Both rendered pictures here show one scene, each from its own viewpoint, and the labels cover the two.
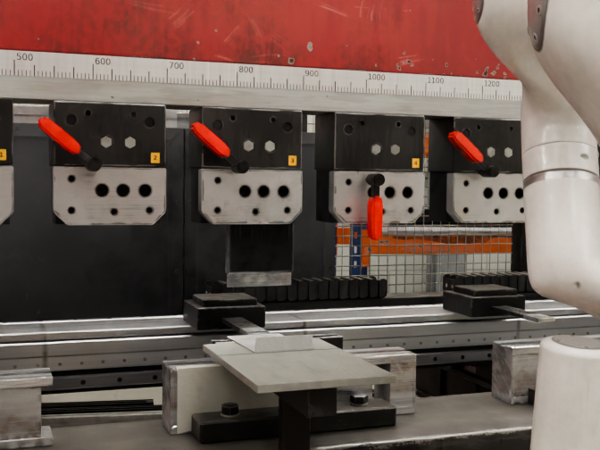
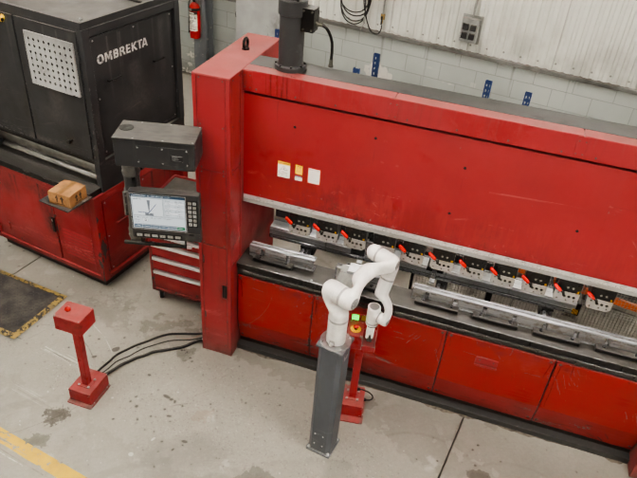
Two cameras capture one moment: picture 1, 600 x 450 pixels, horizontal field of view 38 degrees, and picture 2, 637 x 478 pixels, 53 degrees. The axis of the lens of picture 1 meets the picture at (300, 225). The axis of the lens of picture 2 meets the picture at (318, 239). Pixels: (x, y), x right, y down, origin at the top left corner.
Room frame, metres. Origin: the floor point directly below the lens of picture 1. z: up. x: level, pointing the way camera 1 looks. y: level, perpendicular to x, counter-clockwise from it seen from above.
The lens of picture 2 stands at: (-1.78, -1.78, 3.73)
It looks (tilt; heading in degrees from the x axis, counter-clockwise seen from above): 35 degrees down; 35
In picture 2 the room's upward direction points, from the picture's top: 5 degrees clockwise
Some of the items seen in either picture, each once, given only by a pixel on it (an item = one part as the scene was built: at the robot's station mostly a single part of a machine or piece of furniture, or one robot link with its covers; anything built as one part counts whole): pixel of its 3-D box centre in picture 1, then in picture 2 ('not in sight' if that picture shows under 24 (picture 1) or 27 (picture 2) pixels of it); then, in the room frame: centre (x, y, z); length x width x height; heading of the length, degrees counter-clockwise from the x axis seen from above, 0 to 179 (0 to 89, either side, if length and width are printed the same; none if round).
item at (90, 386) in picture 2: not in sight; (81, 353); (-0.18, 1.27, 0.41); 0.25 x 0.20 x 0.83; 20
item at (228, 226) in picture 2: not in sight; (239, 204); (1.13, 1.03, 1.15); 0.85 x 0.25 x 2.30; 20
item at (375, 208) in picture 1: (373, 206); not in sight; (1.30, -0.11, 1.20); 0.04 x 0.02 x 0.10; 20
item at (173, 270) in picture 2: not in sight; (190, 246); (1.11, 1.59, 0.50); 0.50 x 0.50 x 1.00; 20
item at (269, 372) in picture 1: (292, 362); (350, 279); (1.16, 0.01, 1.00); 0.26 x 0.18 x 0.01; 20
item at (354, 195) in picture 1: (369, 169); (385, 242); (1.36, -0.11, 1.26); 0.15 x 0.09 x 0.17; 110
